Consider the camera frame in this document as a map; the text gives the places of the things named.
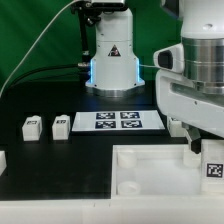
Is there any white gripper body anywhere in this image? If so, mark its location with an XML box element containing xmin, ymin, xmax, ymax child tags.
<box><xmin>153</xmin><ymin>44</ymin><xmax>224</xmax><ymax>138</ymax></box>

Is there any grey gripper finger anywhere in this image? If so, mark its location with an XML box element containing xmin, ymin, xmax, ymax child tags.
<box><xmin>182</xmin><ymin>123</ymin><xmax>201</xmax><ymax>154</ymax></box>

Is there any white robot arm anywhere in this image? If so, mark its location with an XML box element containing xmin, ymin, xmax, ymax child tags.
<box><xmin>86</xmin><ymin>0</ymin><xmax>224</xmax><ymax>153</ymax></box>

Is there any white marker plate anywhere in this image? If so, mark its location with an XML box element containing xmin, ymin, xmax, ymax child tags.
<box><xmin>72</xmin><ymin>110</ymin><xmax>165</xmax><ymax>132</ymax></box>

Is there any white block left edge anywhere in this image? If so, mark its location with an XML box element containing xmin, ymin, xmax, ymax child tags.
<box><xmin>0</xmin><ymin>151</ymin><xmax>7</xmax><ymax>176</ymax></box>

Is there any white L-shaped obstacle wall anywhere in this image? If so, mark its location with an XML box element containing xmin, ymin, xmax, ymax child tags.
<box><xmin>0</xmin><ymin>193</ymin><xmax>224</xmax><ymax>224</ymax></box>

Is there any black cable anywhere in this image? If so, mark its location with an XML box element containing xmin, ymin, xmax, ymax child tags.
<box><xmin>0</xmin><ymin>63</ymin><xmax>91</xmax><ymax>98</ymax></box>

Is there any white cable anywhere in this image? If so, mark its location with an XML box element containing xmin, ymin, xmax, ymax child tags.
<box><xmin>0</xmin><ymin>0</ymin><xmax>159</xmax><ymax>99</ymax></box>

